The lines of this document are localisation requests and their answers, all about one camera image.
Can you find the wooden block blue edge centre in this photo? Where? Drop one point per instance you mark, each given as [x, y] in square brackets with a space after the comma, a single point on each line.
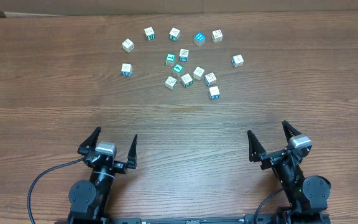
[210, 79]

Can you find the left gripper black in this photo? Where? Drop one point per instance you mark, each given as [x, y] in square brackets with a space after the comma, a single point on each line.
[105, 160]

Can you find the cardboard backdrop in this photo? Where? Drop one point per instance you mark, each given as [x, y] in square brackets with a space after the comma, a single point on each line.
[118, 7]

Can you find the blue top wooden block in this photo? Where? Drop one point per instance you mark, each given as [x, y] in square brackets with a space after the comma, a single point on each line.
[199, 39]

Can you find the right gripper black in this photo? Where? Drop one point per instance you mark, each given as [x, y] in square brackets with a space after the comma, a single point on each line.
[280, 156]

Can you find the wooden block blue T side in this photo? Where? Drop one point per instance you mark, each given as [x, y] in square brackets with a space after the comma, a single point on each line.
[214, 92]

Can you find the wooden block animal drawing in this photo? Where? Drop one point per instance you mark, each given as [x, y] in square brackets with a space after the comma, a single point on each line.
[171, 83]

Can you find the green number seven block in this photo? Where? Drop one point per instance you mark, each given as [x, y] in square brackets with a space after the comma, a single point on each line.
[170, 59]

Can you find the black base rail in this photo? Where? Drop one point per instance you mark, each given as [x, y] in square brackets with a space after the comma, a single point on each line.
[185, 221]

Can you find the wooden block blue side left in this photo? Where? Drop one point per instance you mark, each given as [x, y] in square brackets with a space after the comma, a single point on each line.
[126, 69]

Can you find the wooden block umbrella right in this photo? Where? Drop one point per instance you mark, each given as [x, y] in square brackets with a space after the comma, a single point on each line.
[237, 61]

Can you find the green number four block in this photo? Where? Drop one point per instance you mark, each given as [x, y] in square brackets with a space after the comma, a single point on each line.
[178, 70]

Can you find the wooden block far left upper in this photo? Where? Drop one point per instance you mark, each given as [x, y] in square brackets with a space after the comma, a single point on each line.
[128, 45]

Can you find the wooden block teal side top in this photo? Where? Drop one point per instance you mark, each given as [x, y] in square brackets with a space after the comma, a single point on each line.
[174, 34]

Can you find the wooden block M drawing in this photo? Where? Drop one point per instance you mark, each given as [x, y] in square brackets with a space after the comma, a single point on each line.
[186, 80]

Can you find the leaf block blue side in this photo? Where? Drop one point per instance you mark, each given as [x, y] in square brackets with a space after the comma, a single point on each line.
[183, 55]

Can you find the wooden block green side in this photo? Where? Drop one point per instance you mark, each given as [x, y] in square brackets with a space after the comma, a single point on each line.
[149, 33]

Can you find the wooden block top right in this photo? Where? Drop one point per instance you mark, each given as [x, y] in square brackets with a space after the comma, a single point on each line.
[217, 36]

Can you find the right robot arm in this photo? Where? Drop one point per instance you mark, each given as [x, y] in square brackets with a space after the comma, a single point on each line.
[307, 196]

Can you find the plain wooden block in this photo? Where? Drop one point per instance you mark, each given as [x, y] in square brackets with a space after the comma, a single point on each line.
[198, 73]

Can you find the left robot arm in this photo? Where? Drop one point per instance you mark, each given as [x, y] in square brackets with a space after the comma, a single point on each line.
[89, 198]

